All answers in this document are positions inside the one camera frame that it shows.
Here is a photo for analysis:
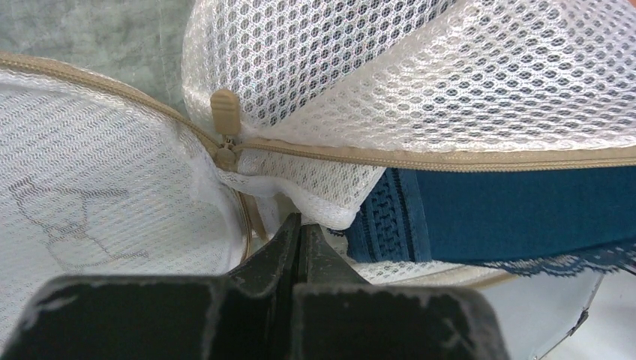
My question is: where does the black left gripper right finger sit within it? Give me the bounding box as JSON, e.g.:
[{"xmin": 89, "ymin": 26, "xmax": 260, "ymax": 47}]
[{"xmin": 292, "ymin": 225, "xmax": 509, "ymax": 359}]

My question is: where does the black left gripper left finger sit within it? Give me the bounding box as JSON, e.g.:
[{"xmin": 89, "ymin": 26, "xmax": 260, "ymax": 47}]
[{"xmin": 1, "ymin": 214, "xmax": 301, "ymax": 359}]

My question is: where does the white mesh laundry bag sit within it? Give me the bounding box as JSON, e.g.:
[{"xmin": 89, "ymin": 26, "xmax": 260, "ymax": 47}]
[{"xmin": 1, "ymin": 1, "xmax": 635, "ymax": 343}]

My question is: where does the dark blue bra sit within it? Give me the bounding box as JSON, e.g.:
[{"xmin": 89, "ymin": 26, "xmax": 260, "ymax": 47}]
[{"xmin": 337, "ymin": 166, "xmax": 635, "ymax": 276}]

